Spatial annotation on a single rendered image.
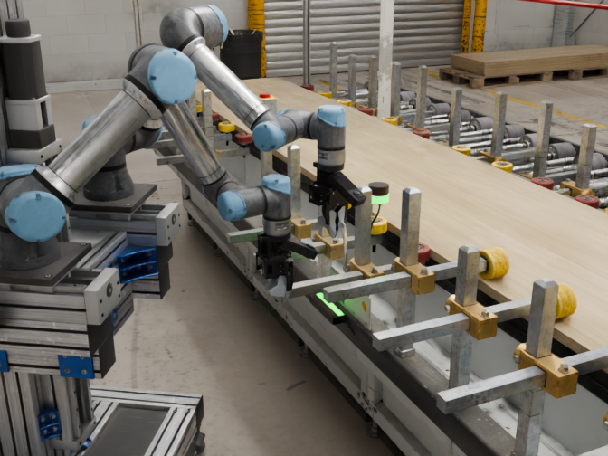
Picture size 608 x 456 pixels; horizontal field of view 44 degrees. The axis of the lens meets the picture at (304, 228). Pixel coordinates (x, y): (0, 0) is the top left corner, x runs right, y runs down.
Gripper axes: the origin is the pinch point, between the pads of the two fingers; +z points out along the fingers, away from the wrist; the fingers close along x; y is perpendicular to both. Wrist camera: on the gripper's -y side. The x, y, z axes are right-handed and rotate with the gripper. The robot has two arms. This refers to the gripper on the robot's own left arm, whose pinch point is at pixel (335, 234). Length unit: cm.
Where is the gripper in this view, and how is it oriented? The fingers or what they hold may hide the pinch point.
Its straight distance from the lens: 209.4
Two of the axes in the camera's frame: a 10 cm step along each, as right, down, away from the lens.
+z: 0.0, 9.3, 3.6
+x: -7.2, 2.5, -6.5
